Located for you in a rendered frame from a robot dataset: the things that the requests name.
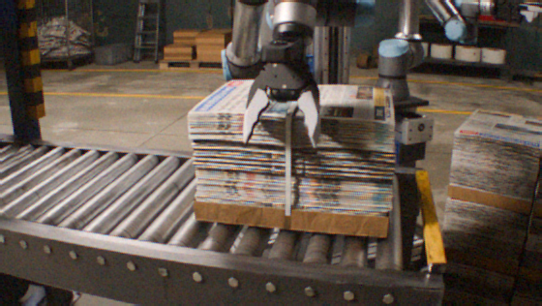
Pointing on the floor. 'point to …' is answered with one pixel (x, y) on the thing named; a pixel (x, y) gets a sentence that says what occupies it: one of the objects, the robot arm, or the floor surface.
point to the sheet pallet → (196, 48)
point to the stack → (483, 219)
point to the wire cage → (64, 38)
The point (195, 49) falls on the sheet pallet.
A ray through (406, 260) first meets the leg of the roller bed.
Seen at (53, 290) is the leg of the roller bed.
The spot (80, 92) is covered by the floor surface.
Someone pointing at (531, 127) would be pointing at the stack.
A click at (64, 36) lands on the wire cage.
